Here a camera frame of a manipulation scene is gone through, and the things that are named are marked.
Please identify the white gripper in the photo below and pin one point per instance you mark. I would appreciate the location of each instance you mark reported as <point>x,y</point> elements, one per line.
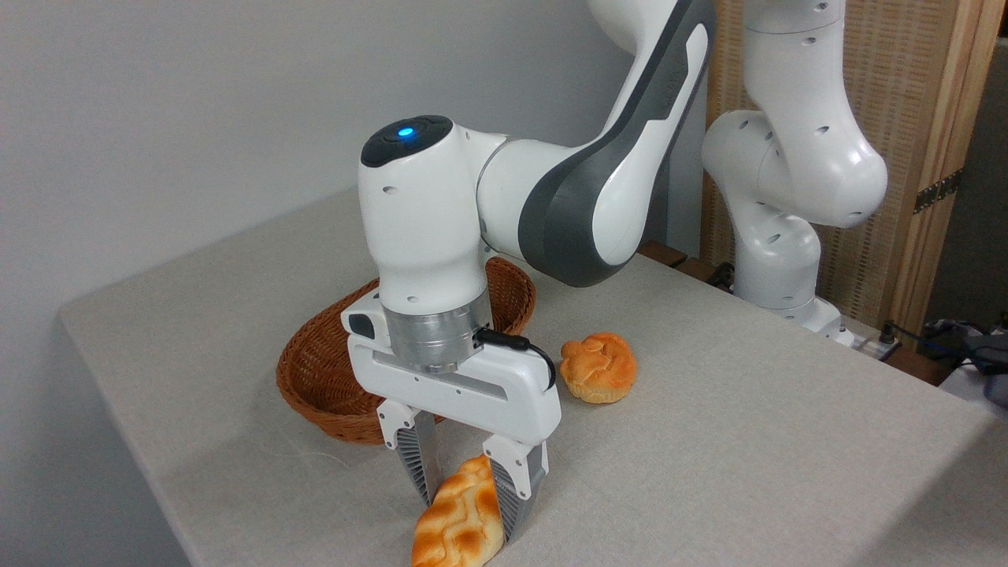
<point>465,394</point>

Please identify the brown wooden board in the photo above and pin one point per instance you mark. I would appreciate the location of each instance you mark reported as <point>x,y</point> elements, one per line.
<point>669,256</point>

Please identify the brown woven wicker basket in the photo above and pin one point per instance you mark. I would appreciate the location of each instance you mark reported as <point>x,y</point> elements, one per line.
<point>315,370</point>

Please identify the long braided bread loaf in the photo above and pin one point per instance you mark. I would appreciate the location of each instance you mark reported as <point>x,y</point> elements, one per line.
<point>461,520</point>

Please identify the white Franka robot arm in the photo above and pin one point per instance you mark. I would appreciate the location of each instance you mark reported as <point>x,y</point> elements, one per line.
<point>425,213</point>

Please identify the metal screen hinge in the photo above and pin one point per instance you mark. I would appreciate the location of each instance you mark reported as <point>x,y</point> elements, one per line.
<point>937,191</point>

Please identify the round knotted bread roll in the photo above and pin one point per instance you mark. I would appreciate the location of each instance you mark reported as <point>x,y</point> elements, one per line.
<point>598,368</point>

